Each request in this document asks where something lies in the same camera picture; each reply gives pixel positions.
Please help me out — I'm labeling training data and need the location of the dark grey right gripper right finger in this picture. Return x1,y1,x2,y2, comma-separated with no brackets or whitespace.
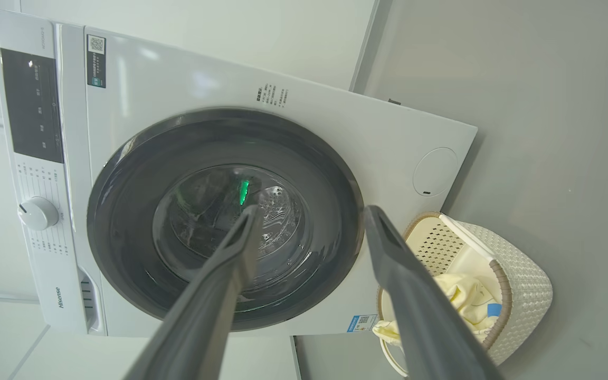
363,205,505,380

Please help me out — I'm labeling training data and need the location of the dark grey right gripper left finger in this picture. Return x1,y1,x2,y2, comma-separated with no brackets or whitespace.
125,205,265,380

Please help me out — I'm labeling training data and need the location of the glass washing machine door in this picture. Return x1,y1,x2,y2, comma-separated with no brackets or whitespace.
87,107,365,332

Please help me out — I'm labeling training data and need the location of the white appliance access flap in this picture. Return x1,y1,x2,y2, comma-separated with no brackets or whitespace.
413,147,459,197

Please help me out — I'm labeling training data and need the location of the white washing machine dial knob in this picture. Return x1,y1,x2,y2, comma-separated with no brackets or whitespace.
17,196,60,231

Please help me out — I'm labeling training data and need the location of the white front-load washing machine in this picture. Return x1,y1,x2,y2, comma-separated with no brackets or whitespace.
0,9,478,338

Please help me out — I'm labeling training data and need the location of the dark washing machine display panel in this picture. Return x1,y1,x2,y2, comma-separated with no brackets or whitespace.
0,47,64,164

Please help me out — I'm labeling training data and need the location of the blue energy label sticker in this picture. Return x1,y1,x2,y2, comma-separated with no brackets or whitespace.
346,315,378,333

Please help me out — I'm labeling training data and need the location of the cream perforated laundry basket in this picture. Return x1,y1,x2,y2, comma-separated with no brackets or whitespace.
375,211,554,378

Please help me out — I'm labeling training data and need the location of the dark QR code sticker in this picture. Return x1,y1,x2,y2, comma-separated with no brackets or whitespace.
87,34,107,89

